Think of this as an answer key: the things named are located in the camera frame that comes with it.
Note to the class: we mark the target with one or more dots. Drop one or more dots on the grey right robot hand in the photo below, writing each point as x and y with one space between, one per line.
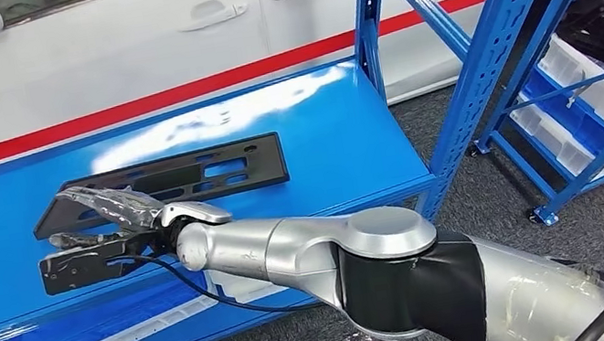
118 206

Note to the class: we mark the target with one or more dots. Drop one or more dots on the black plastic car part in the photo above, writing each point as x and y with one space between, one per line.
268 168

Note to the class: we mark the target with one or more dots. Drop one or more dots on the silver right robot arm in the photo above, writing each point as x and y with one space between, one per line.
391 264

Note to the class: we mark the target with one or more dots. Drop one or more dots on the blue plastic bin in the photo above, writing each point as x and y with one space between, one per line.
558 108
117 313

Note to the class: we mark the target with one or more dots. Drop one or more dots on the white car with red stripe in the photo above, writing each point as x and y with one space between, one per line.
78 77

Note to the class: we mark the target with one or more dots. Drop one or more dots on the clear plastic bin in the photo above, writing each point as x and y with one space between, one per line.
247 285

